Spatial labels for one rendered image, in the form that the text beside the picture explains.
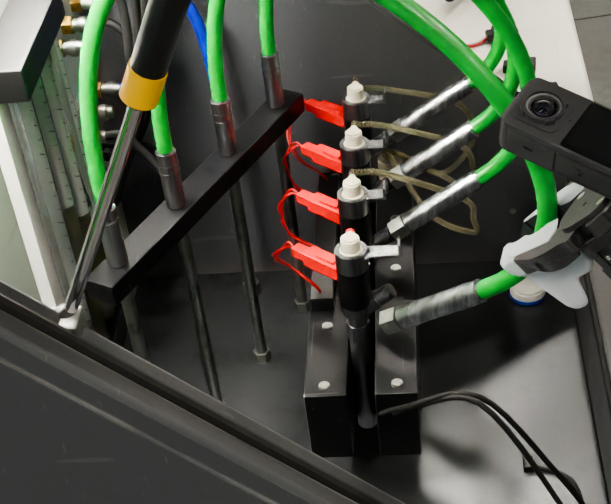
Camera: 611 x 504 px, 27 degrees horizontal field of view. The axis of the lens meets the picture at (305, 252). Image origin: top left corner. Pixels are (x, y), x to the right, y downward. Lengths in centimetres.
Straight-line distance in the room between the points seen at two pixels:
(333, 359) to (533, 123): 44
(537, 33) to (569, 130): 84
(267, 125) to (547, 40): 47
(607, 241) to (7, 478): 38
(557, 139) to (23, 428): 35
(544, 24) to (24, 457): 104
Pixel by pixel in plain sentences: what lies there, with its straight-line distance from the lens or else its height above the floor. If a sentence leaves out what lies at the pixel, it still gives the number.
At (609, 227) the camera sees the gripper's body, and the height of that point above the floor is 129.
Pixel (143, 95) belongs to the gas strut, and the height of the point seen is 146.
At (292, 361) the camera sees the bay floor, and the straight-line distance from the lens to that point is 136.
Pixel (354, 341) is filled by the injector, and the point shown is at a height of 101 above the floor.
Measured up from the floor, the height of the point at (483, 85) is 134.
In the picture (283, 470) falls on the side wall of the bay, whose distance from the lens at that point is 74.
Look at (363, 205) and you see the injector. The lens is 111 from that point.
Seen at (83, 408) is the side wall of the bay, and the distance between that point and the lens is 70.
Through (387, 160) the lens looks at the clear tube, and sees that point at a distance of 132.
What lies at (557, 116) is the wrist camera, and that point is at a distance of 76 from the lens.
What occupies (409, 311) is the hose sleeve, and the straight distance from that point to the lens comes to 95.
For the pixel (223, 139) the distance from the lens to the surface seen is 118.
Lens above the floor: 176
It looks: 38 degrees down
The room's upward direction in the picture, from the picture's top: 7 degrees counter-clockwise
